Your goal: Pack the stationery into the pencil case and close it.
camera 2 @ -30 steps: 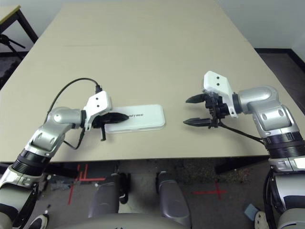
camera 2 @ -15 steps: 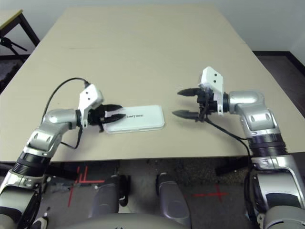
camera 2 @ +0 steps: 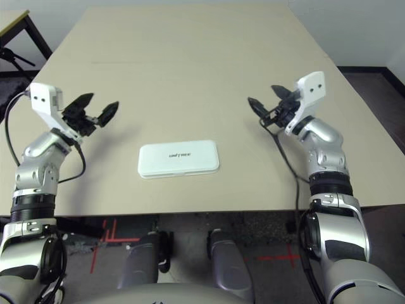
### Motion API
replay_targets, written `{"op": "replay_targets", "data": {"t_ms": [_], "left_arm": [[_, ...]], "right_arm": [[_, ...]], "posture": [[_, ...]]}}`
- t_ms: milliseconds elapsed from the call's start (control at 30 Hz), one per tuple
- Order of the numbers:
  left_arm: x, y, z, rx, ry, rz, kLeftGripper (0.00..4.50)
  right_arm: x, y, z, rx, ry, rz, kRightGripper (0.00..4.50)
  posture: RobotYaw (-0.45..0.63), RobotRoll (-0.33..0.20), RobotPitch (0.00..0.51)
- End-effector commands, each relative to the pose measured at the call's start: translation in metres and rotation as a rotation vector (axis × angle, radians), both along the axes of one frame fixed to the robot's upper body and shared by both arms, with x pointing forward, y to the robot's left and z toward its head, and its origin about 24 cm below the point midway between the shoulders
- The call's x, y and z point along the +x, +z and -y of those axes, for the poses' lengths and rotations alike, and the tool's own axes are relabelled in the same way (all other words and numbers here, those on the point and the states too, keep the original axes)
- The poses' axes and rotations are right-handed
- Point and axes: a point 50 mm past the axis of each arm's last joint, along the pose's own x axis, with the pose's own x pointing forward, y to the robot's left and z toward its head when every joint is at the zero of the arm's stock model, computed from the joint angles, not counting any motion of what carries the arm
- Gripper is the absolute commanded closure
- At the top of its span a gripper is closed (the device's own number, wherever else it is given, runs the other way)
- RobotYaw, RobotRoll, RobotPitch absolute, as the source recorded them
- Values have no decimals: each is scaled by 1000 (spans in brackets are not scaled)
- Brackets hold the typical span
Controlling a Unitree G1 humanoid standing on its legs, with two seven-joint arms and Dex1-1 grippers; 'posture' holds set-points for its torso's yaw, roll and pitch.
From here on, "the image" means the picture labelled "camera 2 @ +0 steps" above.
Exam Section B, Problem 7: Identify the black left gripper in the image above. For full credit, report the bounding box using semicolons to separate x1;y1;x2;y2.
61;92;120;139

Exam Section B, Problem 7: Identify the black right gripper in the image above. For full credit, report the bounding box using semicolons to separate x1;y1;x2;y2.
247;84;301;129

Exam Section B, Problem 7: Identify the white plastic pencil case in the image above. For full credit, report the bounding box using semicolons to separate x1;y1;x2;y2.
137;139;221;180

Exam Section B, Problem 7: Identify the dark foam floor mat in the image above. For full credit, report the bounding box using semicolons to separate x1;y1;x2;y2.
0;74;32;108

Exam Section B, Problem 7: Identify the black tripod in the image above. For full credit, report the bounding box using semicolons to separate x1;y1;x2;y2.
0;47;36;69

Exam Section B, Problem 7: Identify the grey robot left leg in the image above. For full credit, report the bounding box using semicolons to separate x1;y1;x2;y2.
116;230;175;289

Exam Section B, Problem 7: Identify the grey robot leg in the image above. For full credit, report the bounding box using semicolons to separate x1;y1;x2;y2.
207;228;256;301
116;230;175;289

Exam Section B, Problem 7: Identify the grey robot right leg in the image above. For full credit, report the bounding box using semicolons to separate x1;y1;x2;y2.
207;228;256;301

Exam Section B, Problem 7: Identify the grey robot torso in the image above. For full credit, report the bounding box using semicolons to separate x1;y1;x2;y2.
72;282;252;304

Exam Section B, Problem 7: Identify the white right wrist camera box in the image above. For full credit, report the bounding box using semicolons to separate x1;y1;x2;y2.
283;71;327;137

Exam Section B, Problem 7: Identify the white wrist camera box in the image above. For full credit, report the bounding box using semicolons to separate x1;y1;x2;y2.
283;71;327;137
23;82;82;143

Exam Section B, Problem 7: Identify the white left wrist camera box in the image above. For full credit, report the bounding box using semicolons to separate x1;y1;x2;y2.
23;82;82;143

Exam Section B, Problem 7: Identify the black left wrist camera cable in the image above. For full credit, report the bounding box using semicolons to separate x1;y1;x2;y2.
3;91;87;184

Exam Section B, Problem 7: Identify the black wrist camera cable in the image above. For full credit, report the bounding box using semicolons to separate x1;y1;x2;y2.
259;117;327;304
3;91;87;184

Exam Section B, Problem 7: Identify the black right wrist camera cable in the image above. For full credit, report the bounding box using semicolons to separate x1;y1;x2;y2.
259;117;327;304

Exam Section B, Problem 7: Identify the beige side table black frame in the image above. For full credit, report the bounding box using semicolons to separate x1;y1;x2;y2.
0;9;53;73

